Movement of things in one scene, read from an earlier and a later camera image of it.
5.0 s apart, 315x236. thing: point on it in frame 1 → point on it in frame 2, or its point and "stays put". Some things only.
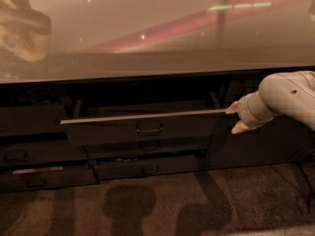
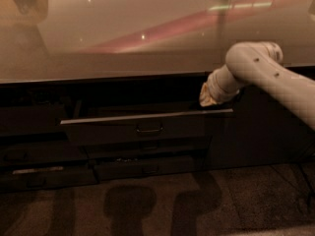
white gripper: x=245 y=113 → x=217 y=88
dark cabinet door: x=279 y=141 stays put
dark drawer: x=43 y=119 stays put
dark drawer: x=28 y=178 stays put
